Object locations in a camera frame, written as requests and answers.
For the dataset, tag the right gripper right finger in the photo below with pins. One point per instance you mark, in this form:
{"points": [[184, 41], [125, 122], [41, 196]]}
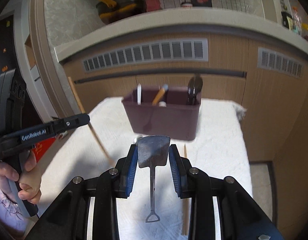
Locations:
{"points": [[175, 165]]}

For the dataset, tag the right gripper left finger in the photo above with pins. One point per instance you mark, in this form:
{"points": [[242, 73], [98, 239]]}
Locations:
{"points": [[127, 170]]}

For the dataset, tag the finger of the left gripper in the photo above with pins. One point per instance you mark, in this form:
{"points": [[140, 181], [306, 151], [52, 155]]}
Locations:
{"points": [[69, 123]]}

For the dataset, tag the small metal shovel spoon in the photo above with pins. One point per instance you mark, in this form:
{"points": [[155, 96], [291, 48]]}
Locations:
{"points": [[153, 152]]}

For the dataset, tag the white plastic spoon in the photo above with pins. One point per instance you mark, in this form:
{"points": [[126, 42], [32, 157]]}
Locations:
{"points": [[139, 94]]}

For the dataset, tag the person's left hand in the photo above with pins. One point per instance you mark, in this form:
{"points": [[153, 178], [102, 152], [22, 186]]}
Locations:
{"points": [[29, 181]]}

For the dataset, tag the white textured cloth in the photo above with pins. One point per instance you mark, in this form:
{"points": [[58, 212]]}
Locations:
{"points": [[218, 150]]}

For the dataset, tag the maroon utensil holder box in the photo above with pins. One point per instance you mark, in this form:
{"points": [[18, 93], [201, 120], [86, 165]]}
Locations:
{"points": [[177, 120]]}

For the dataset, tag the dark spoon in holder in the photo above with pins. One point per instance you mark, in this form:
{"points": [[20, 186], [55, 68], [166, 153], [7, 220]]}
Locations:
{"points": [[196, 83]]}

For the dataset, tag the long grey vent grille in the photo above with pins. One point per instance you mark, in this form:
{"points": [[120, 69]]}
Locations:
{"points": [[180, 49]]}

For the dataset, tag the wooden cabinet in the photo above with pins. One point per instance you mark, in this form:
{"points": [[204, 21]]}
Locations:
{"points": [[275, 128]]}

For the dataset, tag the yellow black toy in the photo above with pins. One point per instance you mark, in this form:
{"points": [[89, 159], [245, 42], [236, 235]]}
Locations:
{"points": [[111, 11]]}

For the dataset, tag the small grey vent grille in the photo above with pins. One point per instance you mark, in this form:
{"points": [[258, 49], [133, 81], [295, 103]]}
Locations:
{"points": [[273, 60]]}

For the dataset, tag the wooden handled utensil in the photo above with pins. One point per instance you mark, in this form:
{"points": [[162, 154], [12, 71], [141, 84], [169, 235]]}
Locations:
{"points": [[161, 92]]}

